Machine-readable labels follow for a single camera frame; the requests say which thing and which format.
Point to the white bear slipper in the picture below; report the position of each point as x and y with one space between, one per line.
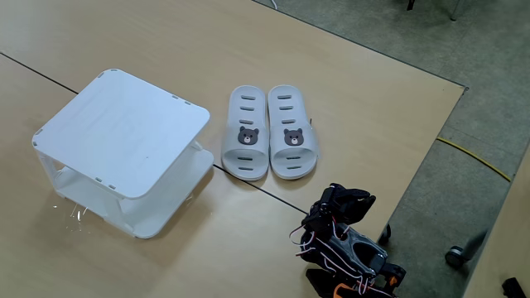
295 150
244 147

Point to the white two-tier plastic box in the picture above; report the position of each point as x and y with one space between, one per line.
124 128

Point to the black table caster wheel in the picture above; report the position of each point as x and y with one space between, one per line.
385 235

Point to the grey chair leg with caster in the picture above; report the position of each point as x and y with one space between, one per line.
455 256

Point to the black object on floor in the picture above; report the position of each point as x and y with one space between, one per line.
513 288

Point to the grey metal furniture leg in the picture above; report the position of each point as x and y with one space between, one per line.
455 10

